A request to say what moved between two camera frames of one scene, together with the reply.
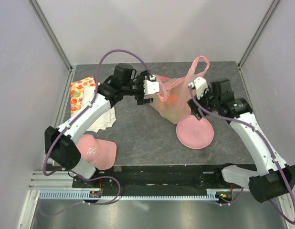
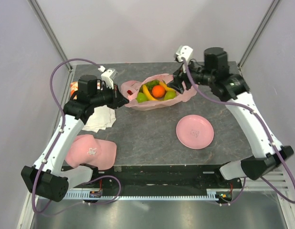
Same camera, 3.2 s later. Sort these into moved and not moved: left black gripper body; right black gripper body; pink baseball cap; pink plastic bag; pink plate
Moved: left black gripper body; pink plastic bag; right black gripper body
Not moved: pink plate; pink baseball cap
